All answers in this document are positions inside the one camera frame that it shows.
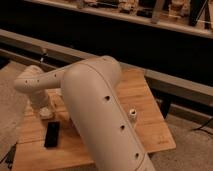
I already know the wooden board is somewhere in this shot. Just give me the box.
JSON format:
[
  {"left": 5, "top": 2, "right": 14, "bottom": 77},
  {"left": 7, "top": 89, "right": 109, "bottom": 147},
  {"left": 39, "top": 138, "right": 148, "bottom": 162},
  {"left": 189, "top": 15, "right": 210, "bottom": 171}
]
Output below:
[{"left": 12, "top": 69, "right": 176, "bottom": 171}]

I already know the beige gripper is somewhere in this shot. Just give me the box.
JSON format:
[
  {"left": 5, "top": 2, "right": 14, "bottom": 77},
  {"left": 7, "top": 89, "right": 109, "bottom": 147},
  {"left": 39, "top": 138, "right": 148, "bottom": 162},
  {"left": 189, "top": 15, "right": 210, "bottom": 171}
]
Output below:
[{"left": 29, "top": 90, "right": 54, "bottom": 117}]

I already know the background shelf with clutter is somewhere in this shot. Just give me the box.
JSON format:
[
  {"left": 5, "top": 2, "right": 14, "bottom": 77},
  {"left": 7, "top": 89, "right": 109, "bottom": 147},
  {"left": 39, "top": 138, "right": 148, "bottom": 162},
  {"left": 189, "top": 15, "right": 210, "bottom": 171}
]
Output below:
[{"left": 25, "top": 0, "right": 213, "bottom": 40}]

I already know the black rectangular block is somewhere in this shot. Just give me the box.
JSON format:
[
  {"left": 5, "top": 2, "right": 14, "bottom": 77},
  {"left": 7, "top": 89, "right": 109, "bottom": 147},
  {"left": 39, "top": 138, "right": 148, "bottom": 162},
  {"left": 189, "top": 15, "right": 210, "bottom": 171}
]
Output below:
[{"left": 44, "top": 121, "right": 60, "bottom": 148}]

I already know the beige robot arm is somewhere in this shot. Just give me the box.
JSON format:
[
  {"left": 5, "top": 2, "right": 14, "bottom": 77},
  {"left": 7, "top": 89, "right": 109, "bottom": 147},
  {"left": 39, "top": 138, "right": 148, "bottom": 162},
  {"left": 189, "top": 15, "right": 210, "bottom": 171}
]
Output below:
[{"left": 14, "top": 56, "right": 155, "bottom": 171}]

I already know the white sponge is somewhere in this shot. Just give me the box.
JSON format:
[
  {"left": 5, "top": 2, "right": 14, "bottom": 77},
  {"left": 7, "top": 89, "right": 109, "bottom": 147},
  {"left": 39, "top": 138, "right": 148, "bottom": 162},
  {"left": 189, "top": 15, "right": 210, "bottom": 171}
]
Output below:
[{"left": 39, "top": 109, "right": 53, "bottom": 120}]

